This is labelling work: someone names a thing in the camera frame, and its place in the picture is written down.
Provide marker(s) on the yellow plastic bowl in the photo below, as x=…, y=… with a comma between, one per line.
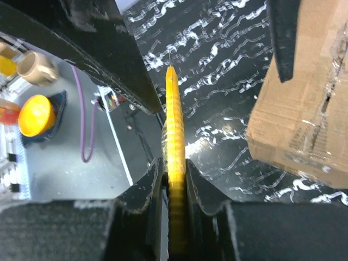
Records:
x=36, y=116

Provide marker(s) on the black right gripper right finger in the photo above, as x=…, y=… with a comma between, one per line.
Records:
x=222, y=229

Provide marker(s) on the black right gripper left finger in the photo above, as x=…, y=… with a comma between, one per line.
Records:
x=127, y=227

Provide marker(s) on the yellow utility knife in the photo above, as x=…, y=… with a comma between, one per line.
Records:
x=176, y=167

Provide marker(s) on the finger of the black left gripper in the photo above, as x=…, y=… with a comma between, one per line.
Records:
x=282, y=17
x=92, y=36

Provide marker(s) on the brown cardboard express box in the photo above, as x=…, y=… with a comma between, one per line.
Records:
x=301, y=125

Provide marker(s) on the dark blue tray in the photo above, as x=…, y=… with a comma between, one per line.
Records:
x=59, y=101

